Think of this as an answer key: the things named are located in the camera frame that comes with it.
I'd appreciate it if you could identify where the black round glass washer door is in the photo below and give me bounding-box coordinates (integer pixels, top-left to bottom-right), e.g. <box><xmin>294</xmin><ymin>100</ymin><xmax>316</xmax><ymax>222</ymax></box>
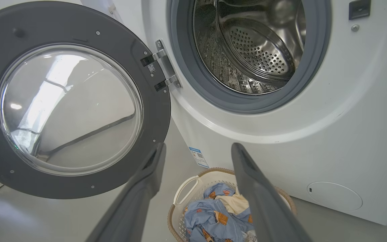
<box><xmin>0</xmin><ymin>1</ymin><xmax>171</xmax><ymax>199</ymax></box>

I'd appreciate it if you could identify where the round white filter cover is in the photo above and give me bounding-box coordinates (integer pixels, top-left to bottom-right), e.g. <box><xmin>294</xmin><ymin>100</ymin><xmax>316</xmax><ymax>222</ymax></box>
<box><xmin>307</xmin><ymin>181</ymin><xmax>363</xmax><ymax>211</ymax></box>

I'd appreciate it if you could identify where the cream perforated basket brown rim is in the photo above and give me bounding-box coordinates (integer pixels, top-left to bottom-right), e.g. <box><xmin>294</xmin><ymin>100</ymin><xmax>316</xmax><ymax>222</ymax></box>
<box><xmin>167</xmin><ymin>168</ymin><xmax>297</xmax><ymax>242</ymax></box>

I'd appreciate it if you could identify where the steel perforated washer drum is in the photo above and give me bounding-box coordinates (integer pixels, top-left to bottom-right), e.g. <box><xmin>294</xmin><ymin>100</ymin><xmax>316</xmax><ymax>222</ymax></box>
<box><xmin>193</xmin><ymin>0</ymin><xmax>306</xmax><ymax>95</ymax></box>

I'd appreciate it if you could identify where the blue bear print garment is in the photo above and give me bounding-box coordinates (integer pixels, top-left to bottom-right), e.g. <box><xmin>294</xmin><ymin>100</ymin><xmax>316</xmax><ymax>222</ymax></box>
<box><xmin>203</xmin><ymin>183</ymin><xmax>236</xmax><ymax>199</ymax></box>
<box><xmin>184</xmin><ymin>198</ymin><xmax>255</xmax><ymax>242</ymax></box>

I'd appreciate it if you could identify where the white front-load washing machine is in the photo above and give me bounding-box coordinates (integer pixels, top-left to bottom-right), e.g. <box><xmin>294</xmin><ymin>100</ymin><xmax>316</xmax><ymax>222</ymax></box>
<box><xmin>79</xmin><ymin>0</ymin><xmax>387</xmax><ymax>226</ymax></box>

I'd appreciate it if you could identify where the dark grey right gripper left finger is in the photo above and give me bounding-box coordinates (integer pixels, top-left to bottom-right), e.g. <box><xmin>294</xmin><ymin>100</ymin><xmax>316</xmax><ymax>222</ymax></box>
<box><xmin>86</xmin><ymin>142</ymin><xmax>167</xmax><ymax>242</ymax></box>

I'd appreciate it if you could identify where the grey rubber door gasket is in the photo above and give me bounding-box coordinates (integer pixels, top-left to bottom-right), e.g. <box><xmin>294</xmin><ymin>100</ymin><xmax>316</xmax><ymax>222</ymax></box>
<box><xmin>167</xmin><ymin>0</ymin><xmax>332</xmax><ymax>114</ymax></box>

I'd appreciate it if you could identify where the silver metal door hinge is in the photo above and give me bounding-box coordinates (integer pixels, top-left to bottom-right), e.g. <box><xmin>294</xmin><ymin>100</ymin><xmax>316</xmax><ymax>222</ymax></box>
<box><xmin>141</xmin><ymin>39</ymin><xmax>182</xmax><ymax>92</ymax></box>

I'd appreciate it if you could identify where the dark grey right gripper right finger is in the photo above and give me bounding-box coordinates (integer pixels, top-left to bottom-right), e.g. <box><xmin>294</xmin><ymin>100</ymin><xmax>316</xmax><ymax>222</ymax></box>
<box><xmin>230</xmin><ymin>143</ymin><xmax>313</xmax><ymax>242</ymax></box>

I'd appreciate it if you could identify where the cream fabric garment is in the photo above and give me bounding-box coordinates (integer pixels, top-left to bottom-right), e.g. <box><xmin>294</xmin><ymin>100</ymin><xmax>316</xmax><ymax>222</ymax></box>
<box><xmin>215</xmin><ymin>193</ymin><xmax>250</xmax><ymax>215</ymax></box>

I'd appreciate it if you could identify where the black door latch slot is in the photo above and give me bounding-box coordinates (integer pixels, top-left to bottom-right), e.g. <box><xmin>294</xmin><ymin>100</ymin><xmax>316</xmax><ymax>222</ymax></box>
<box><xmin>349</xmin><ymin>0</ymin><xmax>371</xmax><ymax>20</ymax></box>

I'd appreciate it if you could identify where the blue energy label sticker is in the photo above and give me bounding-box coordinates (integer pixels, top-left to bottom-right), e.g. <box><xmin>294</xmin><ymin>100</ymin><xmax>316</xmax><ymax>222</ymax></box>
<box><xmin>188</xmin><ymin>147</ymin><xmax>210</xmax><ymax>168</ymax></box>

